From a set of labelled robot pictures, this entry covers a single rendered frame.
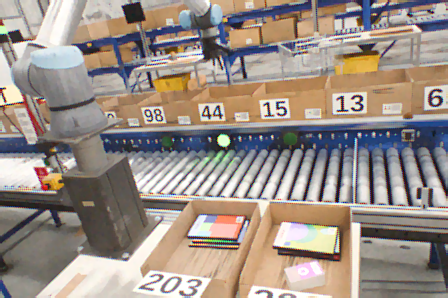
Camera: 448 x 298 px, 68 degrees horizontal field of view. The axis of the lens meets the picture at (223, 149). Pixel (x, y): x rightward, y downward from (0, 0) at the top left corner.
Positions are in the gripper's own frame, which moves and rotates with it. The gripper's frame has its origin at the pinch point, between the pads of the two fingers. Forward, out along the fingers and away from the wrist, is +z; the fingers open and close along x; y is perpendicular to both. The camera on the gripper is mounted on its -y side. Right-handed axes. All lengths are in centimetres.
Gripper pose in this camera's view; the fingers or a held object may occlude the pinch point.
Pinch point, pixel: (220, 71)
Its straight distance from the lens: 198.0
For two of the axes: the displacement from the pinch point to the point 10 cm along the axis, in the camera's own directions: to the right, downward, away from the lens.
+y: -9.2, 0.2, 3.9
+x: -3.5, 4.3, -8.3
